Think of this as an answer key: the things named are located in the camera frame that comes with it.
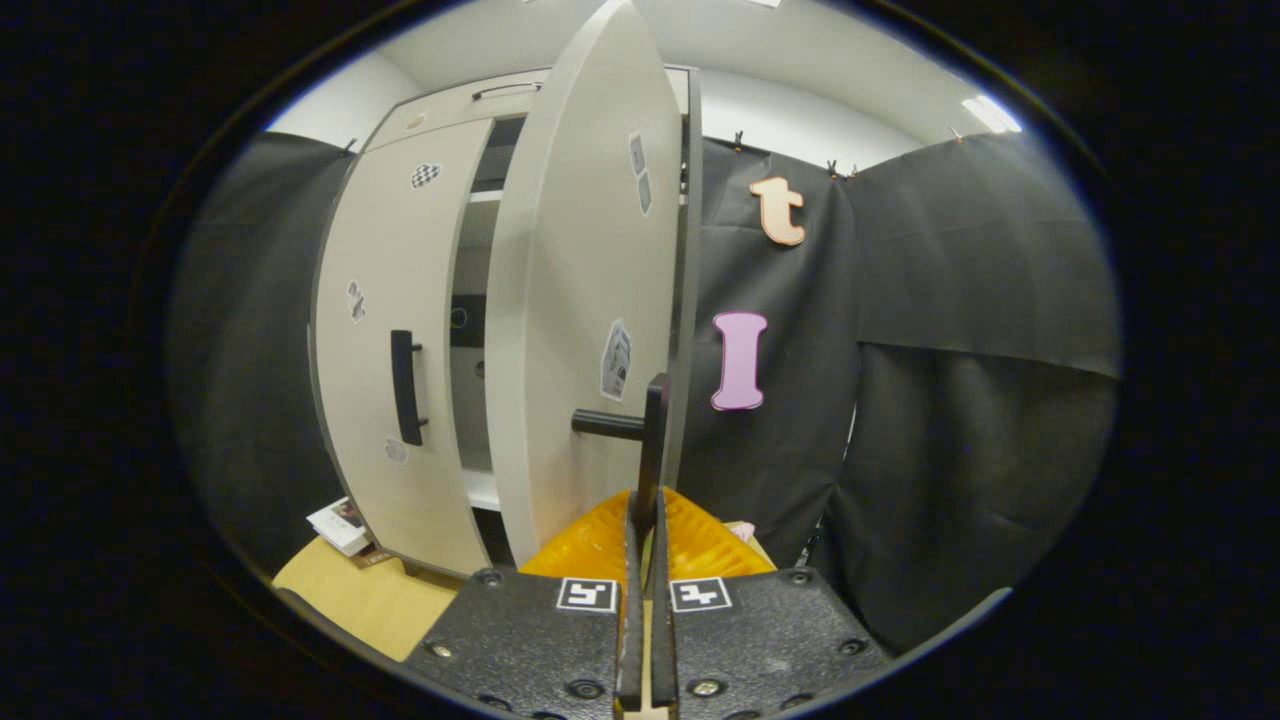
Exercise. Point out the grey double-door shoe cabinet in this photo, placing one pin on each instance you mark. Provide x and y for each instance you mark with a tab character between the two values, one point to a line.
472	400

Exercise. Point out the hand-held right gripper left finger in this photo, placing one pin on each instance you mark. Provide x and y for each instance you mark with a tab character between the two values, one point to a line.
632	620

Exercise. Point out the green and pink plush toy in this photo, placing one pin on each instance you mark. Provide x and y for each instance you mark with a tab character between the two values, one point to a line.
742	530

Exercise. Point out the white cabinet shelf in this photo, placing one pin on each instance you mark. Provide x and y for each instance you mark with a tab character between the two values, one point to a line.
485	196
482	490

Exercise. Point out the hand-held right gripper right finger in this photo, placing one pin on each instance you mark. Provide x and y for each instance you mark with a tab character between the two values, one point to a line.
664	620

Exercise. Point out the white printed box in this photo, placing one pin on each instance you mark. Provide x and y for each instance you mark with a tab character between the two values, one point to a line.
340	527

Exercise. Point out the grey shoe cabinet door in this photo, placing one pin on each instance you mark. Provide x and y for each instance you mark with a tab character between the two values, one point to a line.
400	260
570	300

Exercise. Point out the grey cabinet drawer front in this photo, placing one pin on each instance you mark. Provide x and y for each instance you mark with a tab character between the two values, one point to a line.
450	108

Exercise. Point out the ceiling light panel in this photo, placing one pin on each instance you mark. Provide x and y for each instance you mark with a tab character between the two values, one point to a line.
992	113

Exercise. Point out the black backdrop cloth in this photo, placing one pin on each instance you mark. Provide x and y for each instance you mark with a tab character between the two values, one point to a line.
950	450

